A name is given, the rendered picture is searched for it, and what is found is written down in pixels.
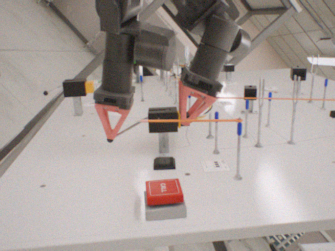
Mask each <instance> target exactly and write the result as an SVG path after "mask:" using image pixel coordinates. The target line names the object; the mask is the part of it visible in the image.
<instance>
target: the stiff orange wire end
mask: <svg viewBox="0 0 335 251"><path fill-rule="evenodd" d="M233 121H236V122H242V121H243V119H240V120H239V118H236V119H183V120H147V119H141V120H135V122H233Z"/></svg>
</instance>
